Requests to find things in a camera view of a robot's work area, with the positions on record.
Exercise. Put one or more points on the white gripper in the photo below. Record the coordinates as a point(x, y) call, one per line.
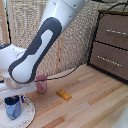
point(18, 90)

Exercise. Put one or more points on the bright blue vase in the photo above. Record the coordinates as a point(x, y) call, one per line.
point(12, 107)

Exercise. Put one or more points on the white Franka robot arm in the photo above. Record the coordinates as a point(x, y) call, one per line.
point(43, 36)

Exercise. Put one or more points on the white round plate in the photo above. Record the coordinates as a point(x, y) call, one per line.
point(25, 115)

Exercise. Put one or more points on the mauve pink cup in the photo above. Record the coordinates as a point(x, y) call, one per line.
point(41, 84)

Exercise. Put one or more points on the orange block with white marks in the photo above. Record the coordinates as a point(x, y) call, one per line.
point(63, 94)

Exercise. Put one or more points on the wicker folding screen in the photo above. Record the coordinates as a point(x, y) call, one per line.
point(73, 36)

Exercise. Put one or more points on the brown drawer cabinet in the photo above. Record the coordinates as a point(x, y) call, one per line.
point(111, 46)

